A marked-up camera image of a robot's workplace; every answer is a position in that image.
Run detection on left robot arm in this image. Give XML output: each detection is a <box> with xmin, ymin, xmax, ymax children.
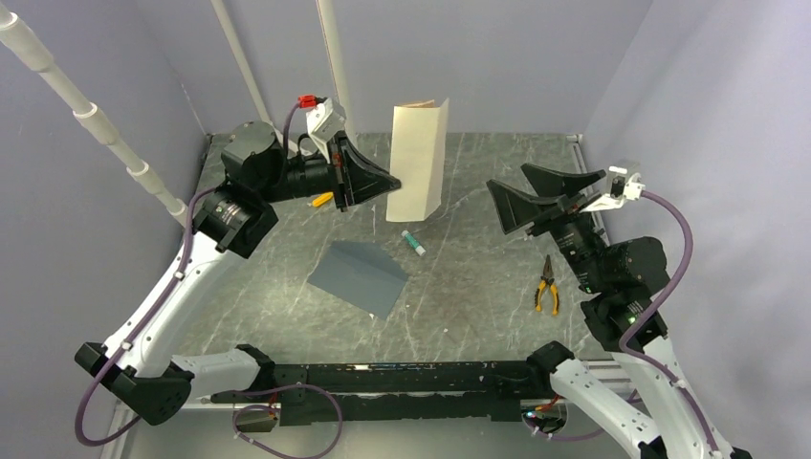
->
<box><xmin>75</xmin><ymin>121</ymin><xmax>401</xmax><ymax>426</ymax></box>

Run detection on white pvc pipe frame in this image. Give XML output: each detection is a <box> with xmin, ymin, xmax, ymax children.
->
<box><xmin>1</xmin><ymin>1</ymin><xmax>357</xmax><ymax>230</ymax></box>

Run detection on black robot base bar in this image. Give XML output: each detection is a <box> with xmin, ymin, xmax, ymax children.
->
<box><xmin>211</xmin><ymin>341</ymin><xmax>574</xmax><ymax>426</ymax></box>

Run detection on green white glue stick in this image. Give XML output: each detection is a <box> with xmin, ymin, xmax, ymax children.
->
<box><xmin>401</xmin><ymin>229</ymin><xmax>427</xmax><ymax>256</ymax></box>

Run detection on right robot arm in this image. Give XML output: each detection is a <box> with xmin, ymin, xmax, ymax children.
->
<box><xmin>487</xmin><ymin>163</ymin><xmax>747</xmax><ymax>458</ymax></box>

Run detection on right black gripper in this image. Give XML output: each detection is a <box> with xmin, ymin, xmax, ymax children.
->
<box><xmin>483</xmin><ymin>162</ymin><xmax>606</xmax><ymax>291</ymax></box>

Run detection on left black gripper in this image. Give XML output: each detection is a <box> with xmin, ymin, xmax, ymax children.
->
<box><xmin>259</xmin><ymin>130</ymin><xmax>401</xmax><ymax>212</ymax></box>

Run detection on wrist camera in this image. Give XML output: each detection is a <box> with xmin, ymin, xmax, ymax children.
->
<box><xmin>306</xmin><ymin>98</ymin><xmax>346</xmax><ymax>164</ymax></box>
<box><xmin>581</xmin><ymin>160</ymin><xmax>646</xmax><ymax>212</ymax></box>

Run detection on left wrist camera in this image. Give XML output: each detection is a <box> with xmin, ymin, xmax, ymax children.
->
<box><xmin>306</xmin><ymin>98</ymin><xmax>346</xmax><ymax>164</ymax></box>

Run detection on grey envelope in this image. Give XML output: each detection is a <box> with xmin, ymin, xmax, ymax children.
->
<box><xmin>308</xmin><ymin>240</ymin><xmax>409</xmax><ymax>319</ymax></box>

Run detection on cream letter paper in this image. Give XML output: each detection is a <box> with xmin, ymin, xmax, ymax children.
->
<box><xmin>386</xmin><ymin>99</ymin><xmax>449</xmax><ymax>223</ymax></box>

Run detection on yellow handled pliers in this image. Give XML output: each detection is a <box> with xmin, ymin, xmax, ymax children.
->
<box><xmin>534</xmin><ymin>254</ymin><xmax>559</xmax><ymax>317</ymax></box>

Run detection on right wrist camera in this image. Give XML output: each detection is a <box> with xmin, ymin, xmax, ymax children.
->
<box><xmin>581</xmin><ymin>160</ymin><xmax>646</xmax><ymax>212</ymax></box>

